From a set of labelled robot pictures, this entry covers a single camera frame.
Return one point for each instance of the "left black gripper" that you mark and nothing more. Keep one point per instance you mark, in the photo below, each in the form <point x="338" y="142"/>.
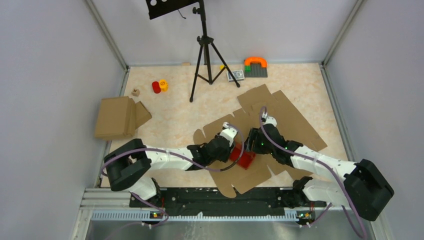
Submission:
<point x="225" y="157"/>

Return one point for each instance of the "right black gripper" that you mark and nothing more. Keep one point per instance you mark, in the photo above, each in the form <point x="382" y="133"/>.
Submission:
<point x="254" y="135"/>

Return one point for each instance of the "red paper box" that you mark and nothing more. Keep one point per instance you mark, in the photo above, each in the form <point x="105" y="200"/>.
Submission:
<point x="246" y="158"/>

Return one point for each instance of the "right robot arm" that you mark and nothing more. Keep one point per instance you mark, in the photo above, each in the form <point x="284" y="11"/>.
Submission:
<point x="358" y="185"/>

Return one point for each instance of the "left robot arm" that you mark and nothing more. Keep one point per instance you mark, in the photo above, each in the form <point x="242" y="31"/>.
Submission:
<point x="128" y="163"/>

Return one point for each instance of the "folded brown cardboard box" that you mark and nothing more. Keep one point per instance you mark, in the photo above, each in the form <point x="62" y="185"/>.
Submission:
<point x="119" y="118"/>

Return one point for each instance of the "large flat cardboard sheet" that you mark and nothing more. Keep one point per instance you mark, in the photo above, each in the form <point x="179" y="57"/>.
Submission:
<point x="269" y="160"/>

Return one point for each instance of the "playing card deck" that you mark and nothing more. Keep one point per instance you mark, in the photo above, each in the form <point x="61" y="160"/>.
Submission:
<point x="237" y="74"/>

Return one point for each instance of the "orange arch toy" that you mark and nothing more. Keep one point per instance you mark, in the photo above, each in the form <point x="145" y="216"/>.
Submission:
<point x="256" y="60"/>

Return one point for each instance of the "yellow toy block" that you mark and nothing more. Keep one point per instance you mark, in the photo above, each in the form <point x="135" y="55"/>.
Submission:
<point x="163" y="84"/>

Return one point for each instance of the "red cylinder toy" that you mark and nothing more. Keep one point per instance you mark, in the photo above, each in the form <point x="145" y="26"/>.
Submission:
<point x="156" y="87"/>

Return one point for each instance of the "small wooden cube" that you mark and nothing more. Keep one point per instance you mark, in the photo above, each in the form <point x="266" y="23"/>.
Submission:
<point x="135" y="92"/>

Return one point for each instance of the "black perforated plate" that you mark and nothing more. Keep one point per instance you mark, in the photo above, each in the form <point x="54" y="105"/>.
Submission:
<point x="158" y="8"/>

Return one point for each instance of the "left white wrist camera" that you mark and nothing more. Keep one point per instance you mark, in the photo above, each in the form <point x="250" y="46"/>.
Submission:
<point x="229" y="132"/>

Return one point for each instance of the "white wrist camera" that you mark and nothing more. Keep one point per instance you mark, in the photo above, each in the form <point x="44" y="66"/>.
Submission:
<point x="266" y="119"/>
<point x="229" y="132"/>

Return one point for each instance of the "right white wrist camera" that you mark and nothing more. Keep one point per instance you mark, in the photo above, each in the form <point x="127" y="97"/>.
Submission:
<point x="266" y="119"/>

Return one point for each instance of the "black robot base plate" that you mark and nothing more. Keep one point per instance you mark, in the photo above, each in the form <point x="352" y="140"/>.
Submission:
<point x="256" y="202"/>

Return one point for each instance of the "black camera tripod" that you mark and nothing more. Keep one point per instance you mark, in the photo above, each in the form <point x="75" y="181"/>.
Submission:
<point x="205" y="42"/>

